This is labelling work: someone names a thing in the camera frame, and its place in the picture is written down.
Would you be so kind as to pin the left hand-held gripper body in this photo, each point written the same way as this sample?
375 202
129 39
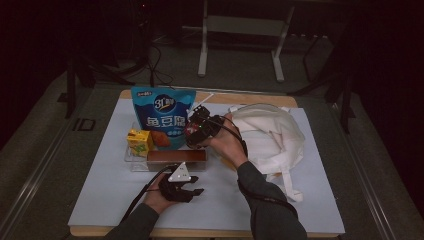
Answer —
175 190

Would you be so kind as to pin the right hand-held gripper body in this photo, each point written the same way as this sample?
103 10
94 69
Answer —
208 126

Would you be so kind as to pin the brown chocolate box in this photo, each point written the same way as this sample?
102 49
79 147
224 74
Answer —
176 158

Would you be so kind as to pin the blue snack bag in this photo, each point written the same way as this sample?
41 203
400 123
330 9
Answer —
163 113

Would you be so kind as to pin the clear plastic container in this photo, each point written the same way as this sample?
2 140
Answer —
133 161

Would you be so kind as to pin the yellow drink carton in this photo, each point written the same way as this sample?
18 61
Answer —
140 143

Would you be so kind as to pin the white patterned tote bag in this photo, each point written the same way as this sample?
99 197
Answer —
273 140

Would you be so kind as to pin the person's left hand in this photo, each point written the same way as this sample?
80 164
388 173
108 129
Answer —
156 198

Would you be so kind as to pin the person's right hand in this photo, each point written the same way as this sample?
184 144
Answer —
228 146

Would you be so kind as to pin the white metal stand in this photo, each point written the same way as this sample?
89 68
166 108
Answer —
240 26

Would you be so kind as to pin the black floor socket box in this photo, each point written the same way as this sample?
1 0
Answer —
84 124

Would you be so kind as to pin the black tripod stand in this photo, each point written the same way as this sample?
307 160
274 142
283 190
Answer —
86 73

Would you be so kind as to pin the black angled stand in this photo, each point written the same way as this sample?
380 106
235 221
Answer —
336 80

